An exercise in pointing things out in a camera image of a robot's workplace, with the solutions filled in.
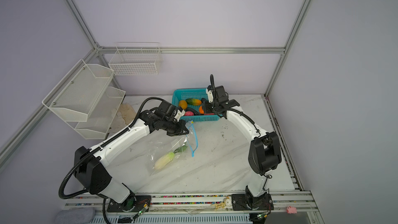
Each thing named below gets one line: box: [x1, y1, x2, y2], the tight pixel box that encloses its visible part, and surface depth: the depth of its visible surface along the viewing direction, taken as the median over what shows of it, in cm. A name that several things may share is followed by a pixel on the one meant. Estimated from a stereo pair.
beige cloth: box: [117, 103, 137, 125], surface depth 111 cm
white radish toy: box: [154, 145, 188, 170], surface depth 85 cm
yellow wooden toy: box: [210, 201, 226, 211], surface depth 73 cm
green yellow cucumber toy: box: [185, 98, 202, 106], surface depth 114 cm
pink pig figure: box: [286, 205, 298, 214], surface depth 72 cm
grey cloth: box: [54, 207, 96, 224], surface depth 70 cm
